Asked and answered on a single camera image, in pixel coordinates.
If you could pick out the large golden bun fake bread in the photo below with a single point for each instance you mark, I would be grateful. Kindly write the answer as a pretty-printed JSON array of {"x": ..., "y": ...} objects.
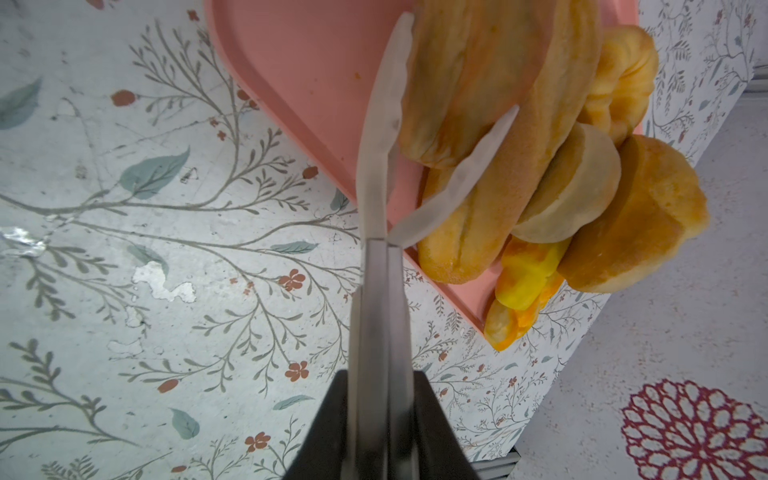
[{"x": 658, "y": 206}]

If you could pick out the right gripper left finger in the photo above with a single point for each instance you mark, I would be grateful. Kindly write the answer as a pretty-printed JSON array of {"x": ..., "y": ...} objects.
[{"x": 380, "y": 419}]

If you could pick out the small round fake bread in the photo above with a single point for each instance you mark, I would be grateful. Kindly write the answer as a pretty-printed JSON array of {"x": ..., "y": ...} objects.
[{"x": 577, "y": 187}]

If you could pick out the small yellow fake bread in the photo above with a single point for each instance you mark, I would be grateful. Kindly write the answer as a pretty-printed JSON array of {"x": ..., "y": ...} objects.
[{"x": 529, "y": 273}]

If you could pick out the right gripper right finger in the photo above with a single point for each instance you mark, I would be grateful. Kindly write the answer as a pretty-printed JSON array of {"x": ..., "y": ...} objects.
[{"x": 420, "y": 443}]

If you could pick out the golden bundt cake fake bread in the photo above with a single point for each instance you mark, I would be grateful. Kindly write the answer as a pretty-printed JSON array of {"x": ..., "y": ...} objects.
[{"x": 619, "y": 95}]

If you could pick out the yellow orange striped fake bread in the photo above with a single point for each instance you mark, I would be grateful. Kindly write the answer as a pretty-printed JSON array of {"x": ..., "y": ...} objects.
[{"x": 504, "y": 326}]

